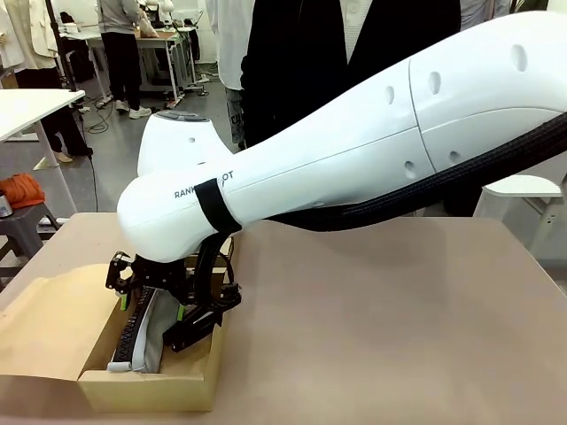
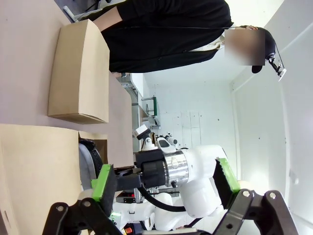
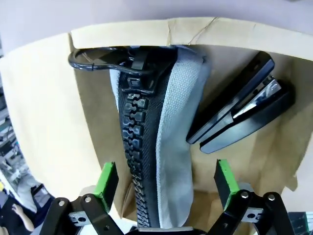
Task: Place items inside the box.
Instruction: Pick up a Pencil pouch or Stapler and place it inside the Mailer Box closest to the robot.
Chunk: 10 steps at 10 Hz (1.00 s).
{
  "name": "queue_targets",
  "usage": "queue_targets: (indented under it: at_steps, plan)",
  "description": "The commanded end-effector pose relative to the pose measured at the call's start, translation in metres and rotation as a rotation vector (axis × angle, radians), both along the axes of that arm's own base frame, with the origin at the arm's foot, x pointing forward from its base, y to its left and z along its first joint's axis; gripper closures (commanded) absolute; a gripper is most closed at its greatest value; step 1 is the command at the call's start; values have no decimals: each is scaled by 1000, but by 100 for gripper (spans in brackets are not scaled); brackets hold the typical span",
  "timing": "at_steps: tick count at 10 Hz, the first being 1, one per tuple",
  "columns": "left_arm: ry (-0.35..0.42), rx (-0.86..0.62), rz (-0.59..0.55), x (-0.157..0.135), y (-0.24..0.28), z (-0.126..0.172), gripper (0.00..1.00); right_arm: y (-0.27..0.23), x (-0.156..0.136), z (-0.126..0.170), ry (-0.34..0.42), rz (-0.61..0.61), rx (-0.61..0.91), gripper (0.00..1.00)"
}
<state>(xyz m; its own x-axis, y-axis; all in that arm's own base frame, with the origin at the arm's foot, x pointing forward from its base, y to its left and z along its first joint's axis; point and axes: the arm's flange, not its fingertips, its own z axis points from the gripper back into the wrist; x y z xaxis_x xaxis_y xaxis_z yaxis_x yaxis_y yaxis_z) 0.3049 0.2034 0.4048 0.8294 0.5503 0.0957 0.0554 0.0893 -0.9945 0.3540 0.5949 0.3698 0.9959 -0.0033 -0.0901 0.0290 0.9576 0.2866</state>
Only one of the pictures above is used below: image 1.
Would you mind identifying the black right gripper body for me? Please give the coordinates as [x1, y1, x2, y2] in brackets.
[131, 255, 191, 302]

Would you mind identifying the grey Campus pencil case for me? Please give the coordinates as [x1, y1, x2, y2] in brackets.
[105, 287, 183, 375]

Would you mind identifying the large open cardboard box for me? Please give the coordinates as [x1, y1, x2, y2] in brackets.
[0, 238, 236, 415]

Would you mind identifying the grey plastic stool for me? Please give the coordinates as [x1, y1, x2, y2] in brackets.
[0, 201, 61, 267]

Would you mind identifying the orange cloth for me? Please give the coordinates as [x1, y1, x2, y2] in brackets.
[0, 173, 47, 210]

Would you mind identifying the white table with round leg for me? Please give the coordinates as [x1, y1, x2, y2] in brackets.
[0, 88, 87, 218]

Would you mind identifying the person in grey hoodie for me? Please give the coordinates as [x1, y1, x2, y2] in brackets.
[97, 0, 154, 120]

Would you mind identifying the black tripod pole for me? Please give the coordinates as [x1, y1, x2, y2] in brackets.
[43, 0, 81, 94]

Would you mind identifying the person in white shirt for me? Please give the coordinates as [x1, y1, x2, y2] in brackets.
[216, 0, 249, 151]

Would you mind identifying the person in beige coat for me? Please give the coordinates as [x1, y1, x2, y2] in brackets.
[0, 0, 94, 164]

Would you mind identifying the person in black cardigan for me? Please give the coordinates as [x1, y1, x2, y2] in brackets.
[241, 0, 462, 150]

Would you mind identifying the white table with square legs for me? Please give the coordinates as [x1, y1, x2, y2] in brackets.
[480, 174, 567, 262]

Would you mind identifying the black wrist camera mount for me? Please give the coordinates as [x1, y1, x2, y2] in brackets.
[163, 287, 244, 354]

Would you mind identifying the black velcro strap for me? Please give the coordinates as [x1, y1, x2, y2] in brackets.
[194, 179, 243, 234]

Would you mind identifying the black floor cable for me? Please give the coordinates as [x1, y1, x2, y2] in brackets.
[84, 104, 112, 135]

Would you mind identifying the wooden-top desk white frame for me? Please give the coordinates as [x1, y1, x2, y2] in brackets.
[86, 30, 190, 105]

